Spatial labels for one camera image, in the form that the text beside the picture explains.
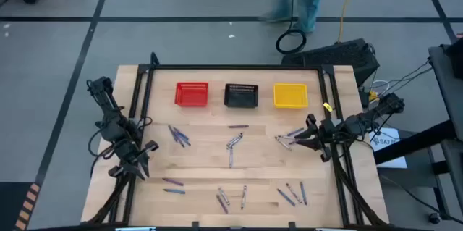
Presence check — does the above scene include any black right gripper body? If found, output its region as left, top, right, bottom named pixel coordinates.
left=313, top=118, right=340, bottom=153

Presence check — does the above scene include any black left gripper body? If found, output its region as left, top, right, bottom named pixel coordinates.
left=114, top=138, right=152, bottom=170

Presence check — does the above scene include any black plastic basket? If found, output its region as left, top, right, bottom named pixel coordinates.
left=224, top=83, right=259, bottom=109

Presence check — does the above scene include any yellow plastic basket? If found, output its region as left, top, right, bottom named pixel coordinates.
left=273, top=83, right=309, bottom=109

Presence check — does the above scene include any white paper sign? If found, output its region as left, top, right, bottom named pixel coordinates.
left=368, top=127, right=409, bottom=169

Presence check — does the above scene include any black perforated computer case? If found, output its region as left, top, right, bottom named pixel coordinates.
left=281, top=38, right=381, bottom=88

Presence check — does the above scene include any red plastic basket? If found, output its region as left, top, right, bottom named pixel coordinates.
left=174, top=82, right=210, bottom=108

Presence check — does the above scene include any black grey equipment cart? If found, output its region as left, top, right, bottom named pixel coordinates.
left=373, top=33, right=463, bottom=221

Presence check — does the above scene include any black arm base cable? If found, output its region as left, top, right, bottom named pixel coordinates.
left=88, top=120, right=122, bottom=178

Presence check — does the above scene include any black hanging cable with coil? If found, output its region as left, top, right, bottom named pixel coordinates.
left=275, top=0, right=307, bottom=55

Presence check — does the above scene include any black cable bundle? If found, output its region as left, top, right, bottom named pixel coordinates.
left=372, top=59, right=434, bottom=96

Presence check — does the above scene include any yellow hanging cable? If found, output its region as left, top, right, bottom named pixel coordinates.
left=336, top=0, right=360, bottom=43

